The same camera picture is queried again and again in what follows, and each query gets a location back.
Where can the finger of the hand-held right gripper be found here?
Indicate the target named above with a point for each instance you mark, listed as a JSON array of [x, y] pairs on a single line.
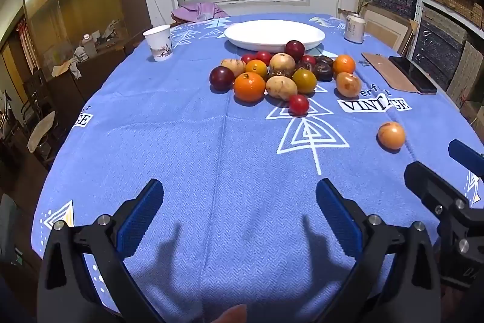
[[467, 156], [431, 186]]

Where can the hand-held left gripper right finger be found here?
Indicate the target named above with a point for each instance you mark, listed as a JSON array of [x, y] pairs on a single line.
[[336, 221]]

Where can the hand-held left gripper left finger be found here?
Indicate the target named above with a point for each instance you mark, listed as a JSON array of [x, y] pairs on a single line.
[[140, 221]]

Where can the orange-tan round fruit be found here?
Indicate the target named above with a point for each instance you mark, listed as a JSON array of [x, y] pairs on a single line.
[[348, 84], [391, 135]]

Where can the yellow-green tomato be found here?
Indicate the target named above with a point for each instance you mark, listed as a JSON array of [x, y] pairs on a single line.
[[304, 81]]

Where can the tan potato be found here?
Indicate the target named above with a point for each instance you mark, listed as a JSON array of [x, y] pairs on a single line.
[[281, 62], [281, 87]]

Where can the small orange mandarin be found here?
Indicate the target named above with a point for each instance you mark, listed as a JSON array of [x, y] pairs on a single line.
[[344, 65]]

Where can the large orange mandarin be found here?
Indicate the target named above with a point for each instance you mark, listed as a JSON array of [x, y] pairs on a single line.
[[249, 86]]

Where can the dark red plum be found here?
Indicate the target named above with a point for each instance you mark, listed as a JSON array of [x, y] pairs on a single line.
[[222, 78], [295, 49]]

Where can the yellow-orange tomato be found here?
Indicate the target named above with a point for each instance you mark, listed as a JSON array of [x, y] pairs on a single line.
[[257, 67]]

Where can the tan spotted round fruit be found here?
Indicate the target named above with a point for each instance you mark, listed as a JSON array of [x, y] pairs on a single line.
[[232, 67]]

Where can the white oval plate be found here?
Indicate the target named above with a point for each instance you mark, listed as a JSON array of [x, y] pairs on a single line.
[[272, 33]]

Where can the person's left hand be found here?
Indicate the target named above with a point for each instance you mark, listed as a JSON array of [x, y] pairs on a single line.
[[234, 314]]

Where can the blue printed tablecloth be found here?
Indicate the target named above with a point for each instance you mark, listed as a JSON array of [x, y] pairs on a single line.
[[189, 156]]

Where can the black phone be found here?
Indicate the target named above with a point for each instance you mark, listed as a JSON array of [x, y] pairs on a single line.
[[412, 75]]

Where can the brown cardboard sheet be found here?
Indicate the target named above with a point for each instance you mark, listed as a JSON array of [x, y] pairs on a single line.
[[382, 69]]

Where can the wooden chair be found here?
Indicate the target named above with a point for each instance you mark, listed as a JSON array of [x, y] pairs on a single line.
[[39, 132]]

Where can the cardboard box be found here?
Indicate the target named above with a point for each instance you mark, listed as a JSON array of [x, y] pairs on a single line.
[[382, 29]]

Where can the white drink can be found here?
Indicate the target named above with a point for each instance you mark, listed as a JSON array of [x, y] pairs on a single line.
[[354, 29]]

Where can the white paper cup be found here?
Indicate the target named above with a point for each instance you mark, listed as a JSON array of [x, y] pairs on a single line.
[[158, 43]]

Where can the purple cloth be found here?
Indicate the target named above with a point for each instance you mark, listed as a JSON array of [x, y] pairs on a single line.
[[204, 12]]

